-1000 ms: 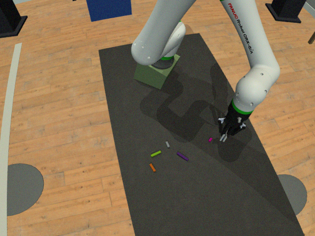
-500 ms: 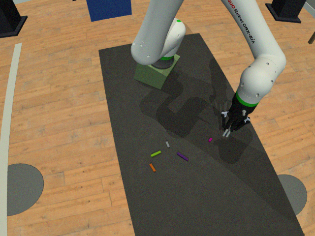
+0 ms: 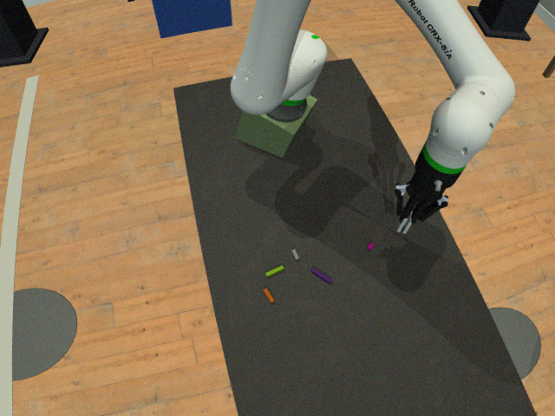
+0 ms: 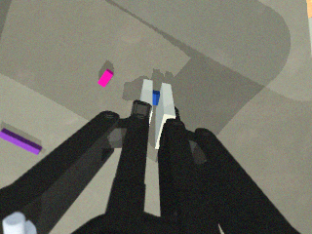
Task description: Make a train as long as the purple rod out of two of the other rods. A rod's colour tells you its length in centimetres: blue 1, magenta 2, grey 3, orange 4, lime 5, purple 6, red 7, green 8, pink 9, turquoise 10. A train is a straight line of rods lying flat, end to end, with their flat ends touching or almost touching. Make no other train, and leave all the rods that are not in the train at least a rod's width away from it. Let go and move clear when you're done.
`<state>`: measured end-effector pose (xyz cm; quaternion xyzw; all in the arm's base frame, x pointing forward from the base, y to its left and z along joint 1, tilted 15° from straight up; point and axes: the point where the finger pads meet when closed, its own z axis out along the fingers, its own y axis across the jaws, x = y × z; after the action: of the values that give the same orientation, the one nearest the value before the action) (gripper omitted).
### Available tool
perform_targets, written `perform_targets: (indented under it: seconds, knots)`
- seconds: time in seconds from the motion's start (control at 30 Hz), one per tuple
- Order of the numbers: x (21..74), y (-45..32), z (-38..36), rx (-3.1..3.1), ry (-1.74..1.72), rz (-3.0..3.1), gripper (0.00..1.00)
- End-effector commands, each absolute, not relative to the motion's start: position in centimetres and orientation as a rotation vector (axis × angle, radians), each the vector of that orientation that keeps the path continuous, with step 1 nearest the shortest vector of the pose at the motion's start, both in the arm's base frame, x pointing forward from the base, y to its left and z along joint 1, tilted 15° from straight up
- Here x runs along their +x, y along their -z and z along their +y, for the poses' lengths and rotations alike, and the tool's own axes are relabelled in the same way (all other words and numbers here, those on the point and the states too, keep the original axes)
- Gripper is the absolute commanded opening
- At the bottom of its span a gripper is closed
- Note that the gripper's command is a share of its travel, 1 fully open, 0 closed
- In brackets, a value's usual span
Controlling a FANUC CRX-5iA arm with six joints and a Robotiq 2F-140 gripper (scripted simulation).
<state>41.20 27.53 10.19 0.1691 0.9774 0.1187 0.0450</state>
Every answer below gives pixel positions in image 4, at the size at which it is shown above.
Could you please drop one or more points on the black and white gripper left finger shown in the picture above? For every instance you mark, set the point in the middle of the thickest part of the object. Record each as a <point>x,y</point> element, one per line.
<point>37,200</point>

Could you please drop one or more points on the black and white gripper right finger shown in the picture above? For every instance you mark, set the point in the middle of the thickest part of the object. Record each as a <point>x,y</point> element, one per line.
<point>238,205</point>

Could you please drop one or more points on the small blue cube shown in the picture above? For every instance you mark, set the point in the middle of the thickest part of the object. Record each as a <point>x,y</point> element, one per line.
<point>155,97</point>

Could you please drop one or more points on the magenta rectangular block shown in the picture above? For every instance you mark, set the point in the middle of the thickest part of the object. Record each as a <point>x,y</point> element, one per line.
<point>105,77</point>

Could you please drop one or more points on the purple rod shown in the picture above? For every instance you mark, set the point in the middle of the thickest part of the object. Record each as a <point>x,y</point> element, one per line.
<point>20,141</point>

